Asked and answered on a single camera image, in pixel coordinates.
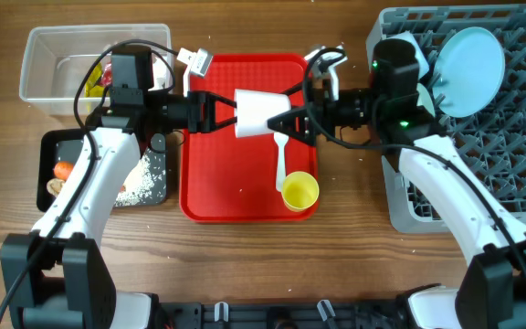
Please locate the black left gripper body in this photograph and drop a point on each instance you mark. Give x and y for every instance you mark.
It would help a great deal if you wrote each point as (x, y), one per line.
(195, 112)

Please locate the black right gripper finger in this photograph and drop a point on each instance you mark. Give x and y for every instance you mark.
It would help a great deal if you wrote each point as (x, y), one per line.
(297, 130)
(290, 117)

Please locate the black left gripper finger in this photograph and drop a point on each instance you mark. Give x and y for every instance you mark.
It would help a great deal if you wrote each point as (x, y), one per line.
(212, 126)
(212, 99)

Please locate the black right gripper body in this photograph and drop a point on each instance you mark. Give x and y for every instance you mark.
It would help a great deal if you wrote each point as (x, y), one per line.
(326, 111)

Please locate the white plastic spoon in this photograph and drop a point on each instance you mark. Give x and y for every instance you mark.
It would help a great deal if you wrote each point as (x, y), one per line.
(281, 141)

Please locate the pink plastic cup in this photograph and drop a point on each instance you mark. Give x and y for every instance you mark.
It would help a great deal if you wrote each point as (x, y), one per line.
(255, 108)

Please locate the red plastic tray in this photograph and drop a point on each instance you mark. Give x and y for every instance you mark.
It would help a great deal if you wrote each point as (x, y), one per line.
(225, 179)

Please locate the yellow plastic cup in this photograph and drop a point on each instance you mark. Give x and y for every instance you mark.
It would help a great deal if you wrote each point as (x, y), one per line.
(300, 191)

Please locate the white rice pile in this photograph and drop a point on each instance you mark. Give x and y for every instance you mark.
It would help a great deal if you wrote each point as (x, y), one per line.
(145, 185)

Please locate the green bowl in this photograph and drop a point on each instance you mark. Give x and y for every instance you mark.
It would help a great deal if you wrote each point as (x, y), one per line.
(425, 99)

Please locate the light blue bowl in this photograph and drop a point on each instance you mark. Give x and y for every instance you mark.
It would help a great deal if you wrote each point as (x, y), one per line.
(419, 55)

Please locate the light blue plate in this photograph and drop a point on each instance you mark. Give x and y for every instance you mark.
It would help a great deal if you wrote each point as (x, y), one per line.
(471, 68)

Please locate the orange carrot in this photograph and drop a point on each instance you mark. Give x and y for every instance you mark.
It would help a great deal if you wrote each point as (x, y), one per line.
(62, 170)

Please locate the brown mushroom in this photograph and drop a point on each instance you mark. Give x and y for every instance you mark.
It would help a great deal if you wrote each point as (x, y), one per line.
(54, 186)

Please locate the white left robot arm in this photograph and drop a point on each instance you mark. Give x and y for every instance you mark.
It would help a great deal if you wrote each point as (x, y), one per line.
(55, 276)

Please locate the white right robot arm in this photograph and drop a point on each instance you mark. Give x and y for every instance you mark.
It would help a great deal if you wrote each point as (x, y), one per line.
(400, 109)

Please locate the grey dishwasher rack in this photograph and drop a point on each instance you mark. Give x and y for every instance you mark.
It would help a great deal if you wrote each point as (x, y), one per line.
(492, 142)

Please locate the red crumpled wrapper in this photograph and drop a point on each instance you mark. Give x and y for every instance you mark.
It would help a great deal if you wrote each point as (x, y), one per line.
(106, 79)

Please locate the yellow wrapper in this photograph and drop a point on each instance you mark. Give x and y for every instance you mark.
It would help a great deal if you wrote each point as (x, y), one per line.
(93, 86)

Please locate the black tray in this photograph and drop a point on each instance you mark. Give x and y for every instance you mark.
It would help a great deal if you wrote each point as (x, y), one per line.
(66, 145)

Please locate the clear plastic bin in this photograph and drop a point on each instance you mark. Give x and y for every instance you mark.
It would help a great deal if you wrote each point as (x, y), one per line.
(56, 59)

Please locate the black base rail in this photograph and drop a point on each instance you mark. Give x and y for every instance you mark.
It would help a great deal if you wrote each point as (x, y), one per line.
(324, 314)

